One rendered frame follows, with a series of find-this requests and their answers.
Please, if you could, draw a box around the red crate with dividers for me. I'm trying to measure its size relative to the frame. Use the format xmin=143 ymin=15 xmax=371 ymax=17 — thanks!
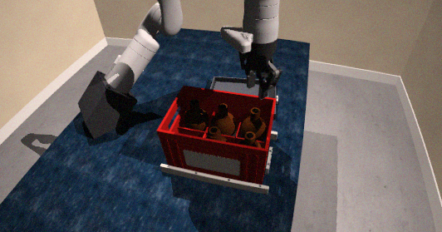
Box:
xmin=164 ymin=87 xmax=276 ymax=185

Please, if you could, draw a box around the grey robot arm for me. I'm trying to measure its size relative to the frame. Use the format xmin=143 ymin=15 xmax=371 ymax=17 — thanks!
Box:
xmin=105 ymin=0 xmax=280 ymax=94

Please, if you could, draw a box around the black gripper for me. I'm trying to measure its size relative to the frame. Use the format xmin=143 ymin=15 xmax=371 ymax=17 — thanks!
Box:
xmin=238 ymin=40 xmax=282 ymax=100

